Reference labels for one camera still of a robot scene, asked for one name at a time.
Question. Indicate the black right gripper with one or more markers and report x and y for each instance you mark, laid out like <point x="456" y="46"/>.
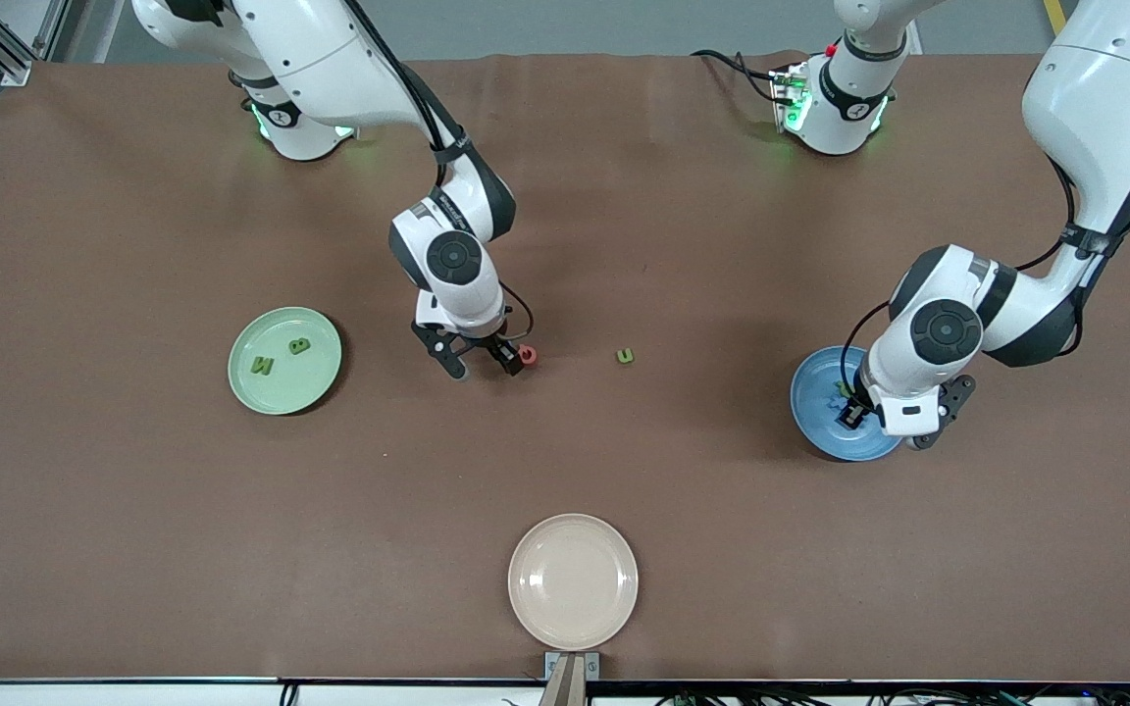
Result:
<point x="498" y="347"/>

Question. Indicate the green capital letter B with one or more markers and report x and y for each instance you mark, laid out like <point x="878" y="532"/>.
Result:
<point x="299" y="346"/>

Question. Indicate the green capital letter N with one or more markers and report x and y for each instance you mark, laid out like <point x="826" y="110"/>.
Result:
<point x="262" y="366"/>

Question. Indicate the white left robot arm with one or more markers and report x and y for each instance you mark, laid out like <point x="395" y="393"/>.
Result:
<point x="1095" y="108"/>

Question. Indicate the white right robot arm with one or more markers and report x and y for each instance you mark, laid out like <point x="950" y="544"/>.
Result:
<point x="330" y="59"/>

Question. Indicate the blue plate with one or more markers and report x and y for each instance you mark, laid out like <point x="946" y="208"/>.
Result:
<point x="815" y="412"/>

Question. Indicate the green plate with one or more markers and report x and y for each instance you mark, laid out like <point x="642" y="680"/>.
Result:
<point x="281" y="392"/>

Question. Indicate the beige plate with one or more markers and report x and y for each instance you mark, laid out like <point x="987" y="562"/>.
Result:
<point x="573" y="581"/>

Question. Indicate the brown table mat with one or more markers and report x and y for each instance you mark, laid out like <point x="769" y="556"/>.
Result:
<point x="133" y="539"/>

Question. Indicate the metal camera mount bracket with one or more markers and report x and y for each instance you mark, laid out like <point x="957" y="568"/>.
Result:
<point x="572" y="672"/>

